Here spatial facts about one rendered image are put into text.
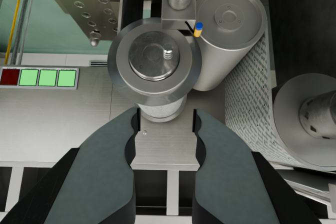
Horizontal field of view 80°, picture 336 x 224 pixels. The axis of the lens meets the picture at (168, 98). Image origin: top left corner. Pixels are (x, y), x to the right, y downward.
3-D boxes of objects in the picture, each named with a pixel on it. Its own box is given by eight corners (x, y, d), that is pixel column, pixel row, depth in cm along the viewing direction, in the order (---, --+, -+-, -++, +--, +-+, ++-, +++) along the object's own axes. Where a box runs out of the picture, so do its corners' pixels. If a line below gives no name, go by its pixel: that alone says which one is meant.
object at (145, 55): (134, 26, 30) (183, 35, 30) (136, 33, 32) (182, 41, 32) (122, 73, 29) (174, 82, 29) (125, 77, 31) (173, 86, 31)
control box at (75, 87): (78, 68, 65) (76, 89, 63) (79, 68, 65) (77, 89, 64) (0, 66, 65) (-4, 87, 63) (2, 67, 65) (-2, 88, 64)
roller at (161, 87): (191, 22, 32) (192, 93, 29) (180, 75, 57) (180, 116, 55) (118, 21, 32) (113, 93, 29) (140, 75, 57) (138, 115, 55)
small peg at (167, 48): (175, 49, 27) (166, 54, 26) (174, 57, 29) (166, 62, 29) (169, 40, 27) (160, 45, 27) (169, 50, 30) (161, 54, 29)
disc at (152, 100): (200, 17, 33) (203, 106, 30) (200, 19, 34) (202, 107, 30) (110, 16, 33) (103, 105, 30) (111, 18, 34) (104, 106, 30)
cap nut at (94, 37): (99, 31, 66) (97, 44, 65) (102, 37, 69) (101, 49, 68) (87, 31, 66) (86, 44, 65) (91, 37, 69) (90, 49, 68)
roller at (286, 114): (358, 73, 32) (376, 167, 29) (275, 103, 56) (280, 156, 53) (269, 71, 32) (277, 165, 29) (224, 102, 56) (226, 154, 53)
